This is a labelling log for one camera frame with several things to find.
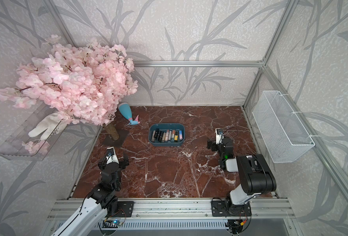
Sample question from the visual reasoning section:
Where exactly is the blue pink lipstick tube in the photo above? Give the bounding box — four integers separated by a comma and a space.
179, 130, 183, 141

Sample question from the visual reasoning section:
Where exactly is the gold black lipstick tube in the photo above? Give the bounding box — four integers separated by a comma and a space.
174, 131, 179, 142

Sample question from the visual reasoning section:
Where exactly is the beige nude lipstick tube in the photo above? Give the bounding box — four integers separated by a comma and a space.
151, 130, 156, 143

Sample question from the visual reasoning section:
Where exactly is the silver grey lipstick tube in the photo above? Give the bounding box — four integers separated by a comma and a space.
168, 130, 174, 143

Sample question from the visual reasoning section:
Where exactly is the pale pink lipstick tube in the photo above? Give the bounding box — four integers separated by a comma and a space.
165, 129, 170, 142

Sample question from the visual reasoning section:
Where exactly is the teal plastic storage box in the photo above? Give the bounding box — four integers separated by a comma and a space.
148, 123, 186, 147

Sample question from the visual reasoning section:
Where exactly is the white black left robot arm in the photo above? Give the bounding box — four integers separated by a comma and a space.
53, 153, 129, 236

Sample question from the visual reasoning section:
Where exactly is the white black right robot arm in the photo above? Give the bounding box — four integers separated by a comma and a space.
207, 138, 277, 209

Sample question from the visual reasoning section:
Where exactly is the dark square tree base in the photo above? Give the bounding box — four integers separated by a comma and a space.
102, 129, 130, 148

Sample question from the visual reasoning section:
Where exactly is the brown artificial tree trunk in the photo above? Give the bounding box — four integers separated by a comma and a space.
103, 122, 120, 141

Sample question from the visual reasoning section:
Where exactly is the green circuit board left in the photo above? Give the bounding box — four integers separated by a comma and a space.
102, 219, 125, 229

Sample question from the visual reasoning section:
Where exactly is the white fabric glove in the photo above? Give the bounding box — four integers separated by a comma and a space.
28, 112, 67, 141

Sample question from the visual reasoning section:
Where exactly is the pink cherry blossom tree crown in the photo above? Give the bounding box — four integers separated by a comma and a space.
0, 35, 138, 125

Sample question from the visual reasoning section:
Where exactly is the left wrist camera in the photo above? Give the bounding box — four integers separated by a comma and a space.
105, 147, 119, 164

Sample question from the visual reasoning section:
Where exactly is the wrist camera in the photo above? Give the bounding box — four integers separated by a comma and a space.
215, 128, 224, 145
105, 147, 119, 164

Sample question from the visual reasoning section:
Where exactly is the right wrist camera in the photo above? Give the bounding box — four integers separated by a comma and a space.
215, 128, 224, 145

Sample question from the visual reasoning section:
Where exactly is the white wire mesh basket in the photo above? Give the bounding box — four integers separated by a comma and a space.
252, 90, 315, 163

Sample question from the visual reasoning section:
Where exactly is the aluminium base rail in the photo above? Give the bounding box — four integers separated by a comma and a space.
41, 197, 298, 231

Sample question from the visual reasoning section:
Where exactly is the clear acrylic wall shelf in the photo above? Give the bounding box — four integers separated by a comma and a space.
0, 104, 66, 161

